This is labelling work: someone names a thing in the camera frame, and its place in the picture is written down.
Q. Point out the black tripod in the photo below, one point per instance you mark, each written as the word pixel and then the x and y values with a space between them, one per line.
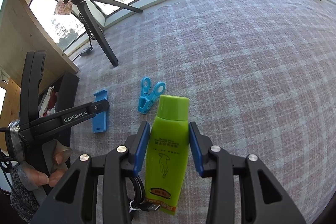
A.
pixel 99 35

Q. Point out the light wooden board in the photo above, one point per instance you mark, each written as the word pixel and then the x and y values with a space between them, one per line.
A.
pixel 26 37

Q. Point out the blue phone stand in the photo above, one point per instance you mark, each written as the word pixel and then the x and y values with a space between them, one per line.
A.
pixel 100 121

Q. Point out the wooden plank panel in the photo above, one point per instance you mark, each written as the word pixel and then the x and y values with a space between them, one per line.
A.
pixel 9 100

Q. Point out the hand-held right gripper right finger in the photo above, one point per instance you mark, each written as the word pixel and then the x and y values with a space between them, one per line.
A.
pixel 195 150

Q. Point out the person's left hand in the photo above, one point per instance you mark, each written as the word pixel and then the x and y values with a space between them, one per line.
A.
pixel 61 154

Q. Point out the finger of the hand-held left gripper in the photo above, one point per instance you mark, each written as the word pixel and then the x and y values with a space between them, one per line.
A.
pixel 101 106

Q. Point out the pink paper tag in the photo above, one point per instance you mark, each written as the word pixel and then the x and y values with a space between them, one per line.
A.
pixel 63 7

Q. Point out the plaid tablecloth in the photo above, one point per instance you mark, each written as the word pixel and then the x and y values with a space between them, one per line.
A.
pixel 236 69

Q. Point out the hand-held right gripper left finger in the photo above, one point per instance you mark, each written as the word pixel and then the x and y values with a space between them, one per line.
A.
pixel 141 145

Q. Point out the black cardboard box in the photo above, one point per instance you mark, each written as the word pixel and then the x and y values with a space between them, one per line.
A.
pixel 71 92

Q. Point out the person's left forearm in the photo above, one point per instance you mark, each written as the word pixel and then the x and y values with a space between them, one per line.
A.
pixel 21 203

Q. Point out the green squeeze tube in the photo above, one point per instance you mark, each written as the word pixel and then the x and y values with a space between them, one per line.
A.
pixel 165 150

